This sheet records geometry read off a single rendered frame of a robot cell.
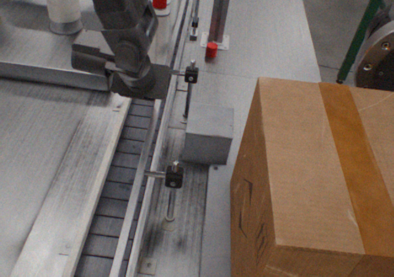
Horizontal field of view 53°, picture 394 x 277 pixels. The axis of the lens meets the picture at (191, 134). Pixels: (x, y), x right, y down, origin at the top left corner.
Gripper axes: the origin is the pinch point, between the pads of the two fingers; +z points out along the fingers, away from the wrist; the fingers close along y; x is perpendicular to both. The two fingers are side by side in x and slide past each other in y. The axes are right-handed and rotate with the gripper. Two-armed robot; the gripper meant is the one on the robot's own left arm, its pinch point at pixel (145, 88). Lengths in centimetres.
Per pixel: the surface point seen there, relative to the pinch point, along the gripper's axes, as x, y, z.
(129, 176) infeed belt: 18.4, -0.3, -5.1
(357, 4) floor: -155, -139, 258
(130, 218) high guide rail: 24.0, -3.7, -20.6
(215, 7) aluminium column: -32.2, -12.2, 28.4
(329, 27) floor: -115, -106, 225
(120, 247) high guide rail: 27.7, -3.3, -23.8
